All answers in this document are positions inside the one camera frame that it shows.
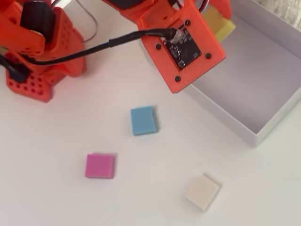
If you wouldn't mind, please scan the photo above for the orange gripper black servo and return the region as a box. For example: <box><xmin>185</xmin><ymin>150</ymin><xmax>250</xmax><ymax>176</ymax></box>
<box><xmin>101</xmin><ymin>0</ymin><xmax>233</xmax><ymax>24</ymax></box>

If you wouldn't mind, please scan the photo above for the yellow cuboid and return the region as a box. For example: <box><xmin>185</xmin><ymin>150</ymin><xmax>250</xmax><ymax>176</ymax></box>
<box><xmin>201</xmin><ymin>5</ymin><xmax>237</xmax><ymax>43</ymax></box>

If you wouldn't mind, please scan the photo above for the white cardboard bin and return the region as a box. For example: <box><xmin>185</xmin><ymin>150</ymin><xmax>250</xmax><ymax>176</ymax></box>
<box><xmin>138</xmin><ymin>0</ymin><xmax>301</xmax><ymax>148</ymax></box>

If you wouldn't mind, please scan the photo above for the blue cuboid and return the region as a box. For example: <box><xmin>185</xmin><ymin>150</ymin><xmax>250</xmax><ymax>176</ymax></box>
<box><xmin>130</xmin><ymin>105</ymin><xmax>158</xmax><ymax>137</ymax></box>

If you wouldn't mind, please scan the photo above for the cream white cuboid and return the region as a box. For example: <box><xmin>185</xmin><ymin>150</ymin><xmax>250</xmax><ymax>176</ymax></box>
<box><xmin>184</xmin><ymin>173</ymin><xmax>222</xmax><ymax>212</ymax></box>

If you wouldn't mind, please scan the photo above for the pink cuboid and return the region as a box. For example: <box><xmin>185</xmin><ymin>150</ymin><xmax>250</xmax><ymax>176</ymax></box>
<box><xmin>84</xmin><ymin>153</ymin><xmax>116</xmax><ymax>179</ymax></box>

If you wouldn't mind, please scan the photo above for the beige woven curtain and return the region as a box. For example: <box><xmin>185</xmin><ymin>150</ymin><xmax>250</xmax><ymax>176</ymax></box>
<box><xmin>255</xmin><ymin>0</ymin><xmax>301</xmax><ymax>26</ymax></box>

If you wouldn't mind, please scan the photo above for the white servo wire loop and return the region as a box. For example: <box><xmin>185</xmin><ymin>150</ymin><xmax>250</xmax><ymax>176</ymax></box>
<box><xmin>74</xmin><ymin>0</ymin><xmax>99</xmax><ymax>43</ymax></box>

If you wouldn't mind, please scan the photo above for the black camera cable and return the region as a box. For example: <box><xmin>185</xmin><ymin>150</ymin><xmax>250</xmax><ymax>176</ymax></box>
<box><xmin>0</xmin><ymin>27</ymin><xmax>178</xmax><ymax>83</ymax></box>

